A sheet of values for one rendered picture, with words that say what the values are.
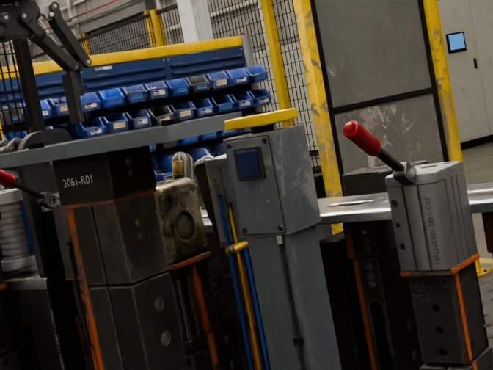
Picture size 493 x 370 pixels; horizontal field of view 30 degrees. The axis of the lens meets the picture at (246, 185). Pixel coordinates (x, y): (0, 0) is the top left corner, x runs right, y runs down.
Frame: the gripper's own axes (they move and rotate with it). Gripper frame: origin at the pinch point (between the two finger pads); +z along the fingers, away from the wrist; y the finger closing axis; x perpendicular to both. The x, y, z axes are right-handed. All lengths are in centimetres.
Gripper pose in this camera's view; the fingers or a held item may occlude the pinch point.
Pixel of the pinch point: (31, 122)
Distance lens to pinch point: 126.9
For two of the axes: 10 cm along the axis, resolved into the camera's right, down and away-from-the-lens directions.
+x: -5.7, 0.3, 8.2
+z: 1.8, 9.8, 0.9
